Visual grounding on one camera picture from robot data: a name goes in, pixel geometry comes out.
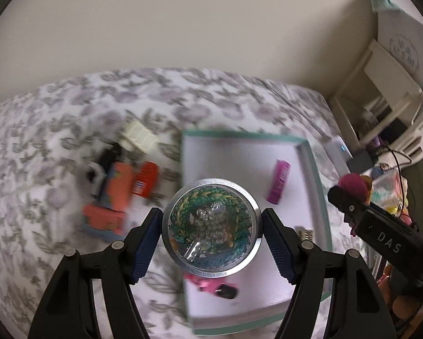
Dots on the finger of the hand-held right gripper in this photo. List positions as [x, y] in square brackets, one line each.
[347, 206]

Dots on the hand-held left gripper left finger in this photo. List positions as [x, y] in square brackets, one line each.
[146, 247]

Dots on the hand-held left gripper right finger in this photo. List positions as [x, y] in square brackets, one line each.
[280, 247]

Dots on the toy dog with pink helmet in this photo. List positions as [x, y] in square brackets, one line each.
[354, 183]

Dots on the purple plastic tube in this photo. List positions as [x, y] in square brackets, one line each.
[278, 182]

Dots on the orange and white glue bottle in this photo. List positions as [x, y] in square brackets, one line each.
[146, 180]

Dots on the round tin of beads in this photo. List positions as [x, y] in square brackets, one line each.
[211, 226]

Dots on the pink heart-shaped case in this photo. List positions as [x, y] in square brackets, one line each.
[211, 286]

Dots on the teal cardboard box tray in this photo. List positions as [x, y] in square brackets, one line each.
[239, 159]

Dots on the cream plastic hair clip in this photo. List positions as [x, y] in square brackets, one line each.
[138, 136]

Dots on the clear plastic bag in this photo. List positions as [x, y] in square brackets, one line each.
[391, 187]

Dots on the black power adapter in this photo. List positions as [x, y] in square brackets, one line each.
[361, 159]

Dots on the white power strip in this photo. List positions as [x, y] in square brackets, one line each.
[338, 152]

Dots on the cream wooden shelf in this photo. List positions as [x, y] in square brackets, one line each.
[377, 84]

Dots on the pale blue printed cloth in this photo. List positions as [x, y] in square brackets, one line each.
[406, 39]

